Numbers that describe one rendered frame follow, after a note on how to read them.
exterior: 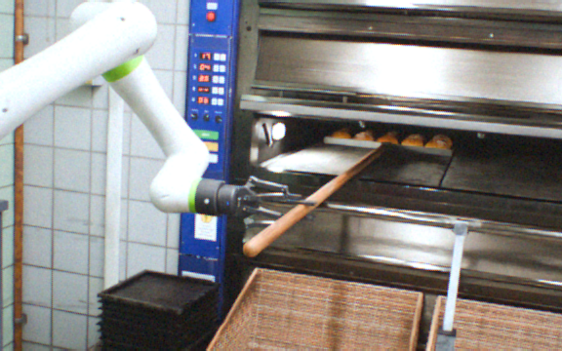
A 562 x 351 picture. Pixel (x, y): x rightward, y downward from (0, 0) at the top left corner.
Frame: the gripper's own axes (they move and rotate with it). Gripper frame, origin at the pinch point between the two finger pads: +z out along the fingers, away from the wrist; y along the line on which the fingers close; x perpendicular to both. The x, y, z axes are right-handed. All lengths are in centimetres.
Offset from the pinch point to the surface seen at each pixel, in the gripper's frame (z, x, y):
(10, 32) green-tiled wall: -123, -52, -37
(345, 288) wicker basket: 3, -53, 36
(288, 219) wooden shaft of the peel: 1.3, 16.4, -1.1
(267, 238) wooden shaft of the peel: 1.6, 32.1, -0.7
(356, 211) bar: 10.2, -19.0, 2.9
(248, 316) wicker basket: -27, -46, 48
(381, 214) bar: 17.0, -19.0, 3.1
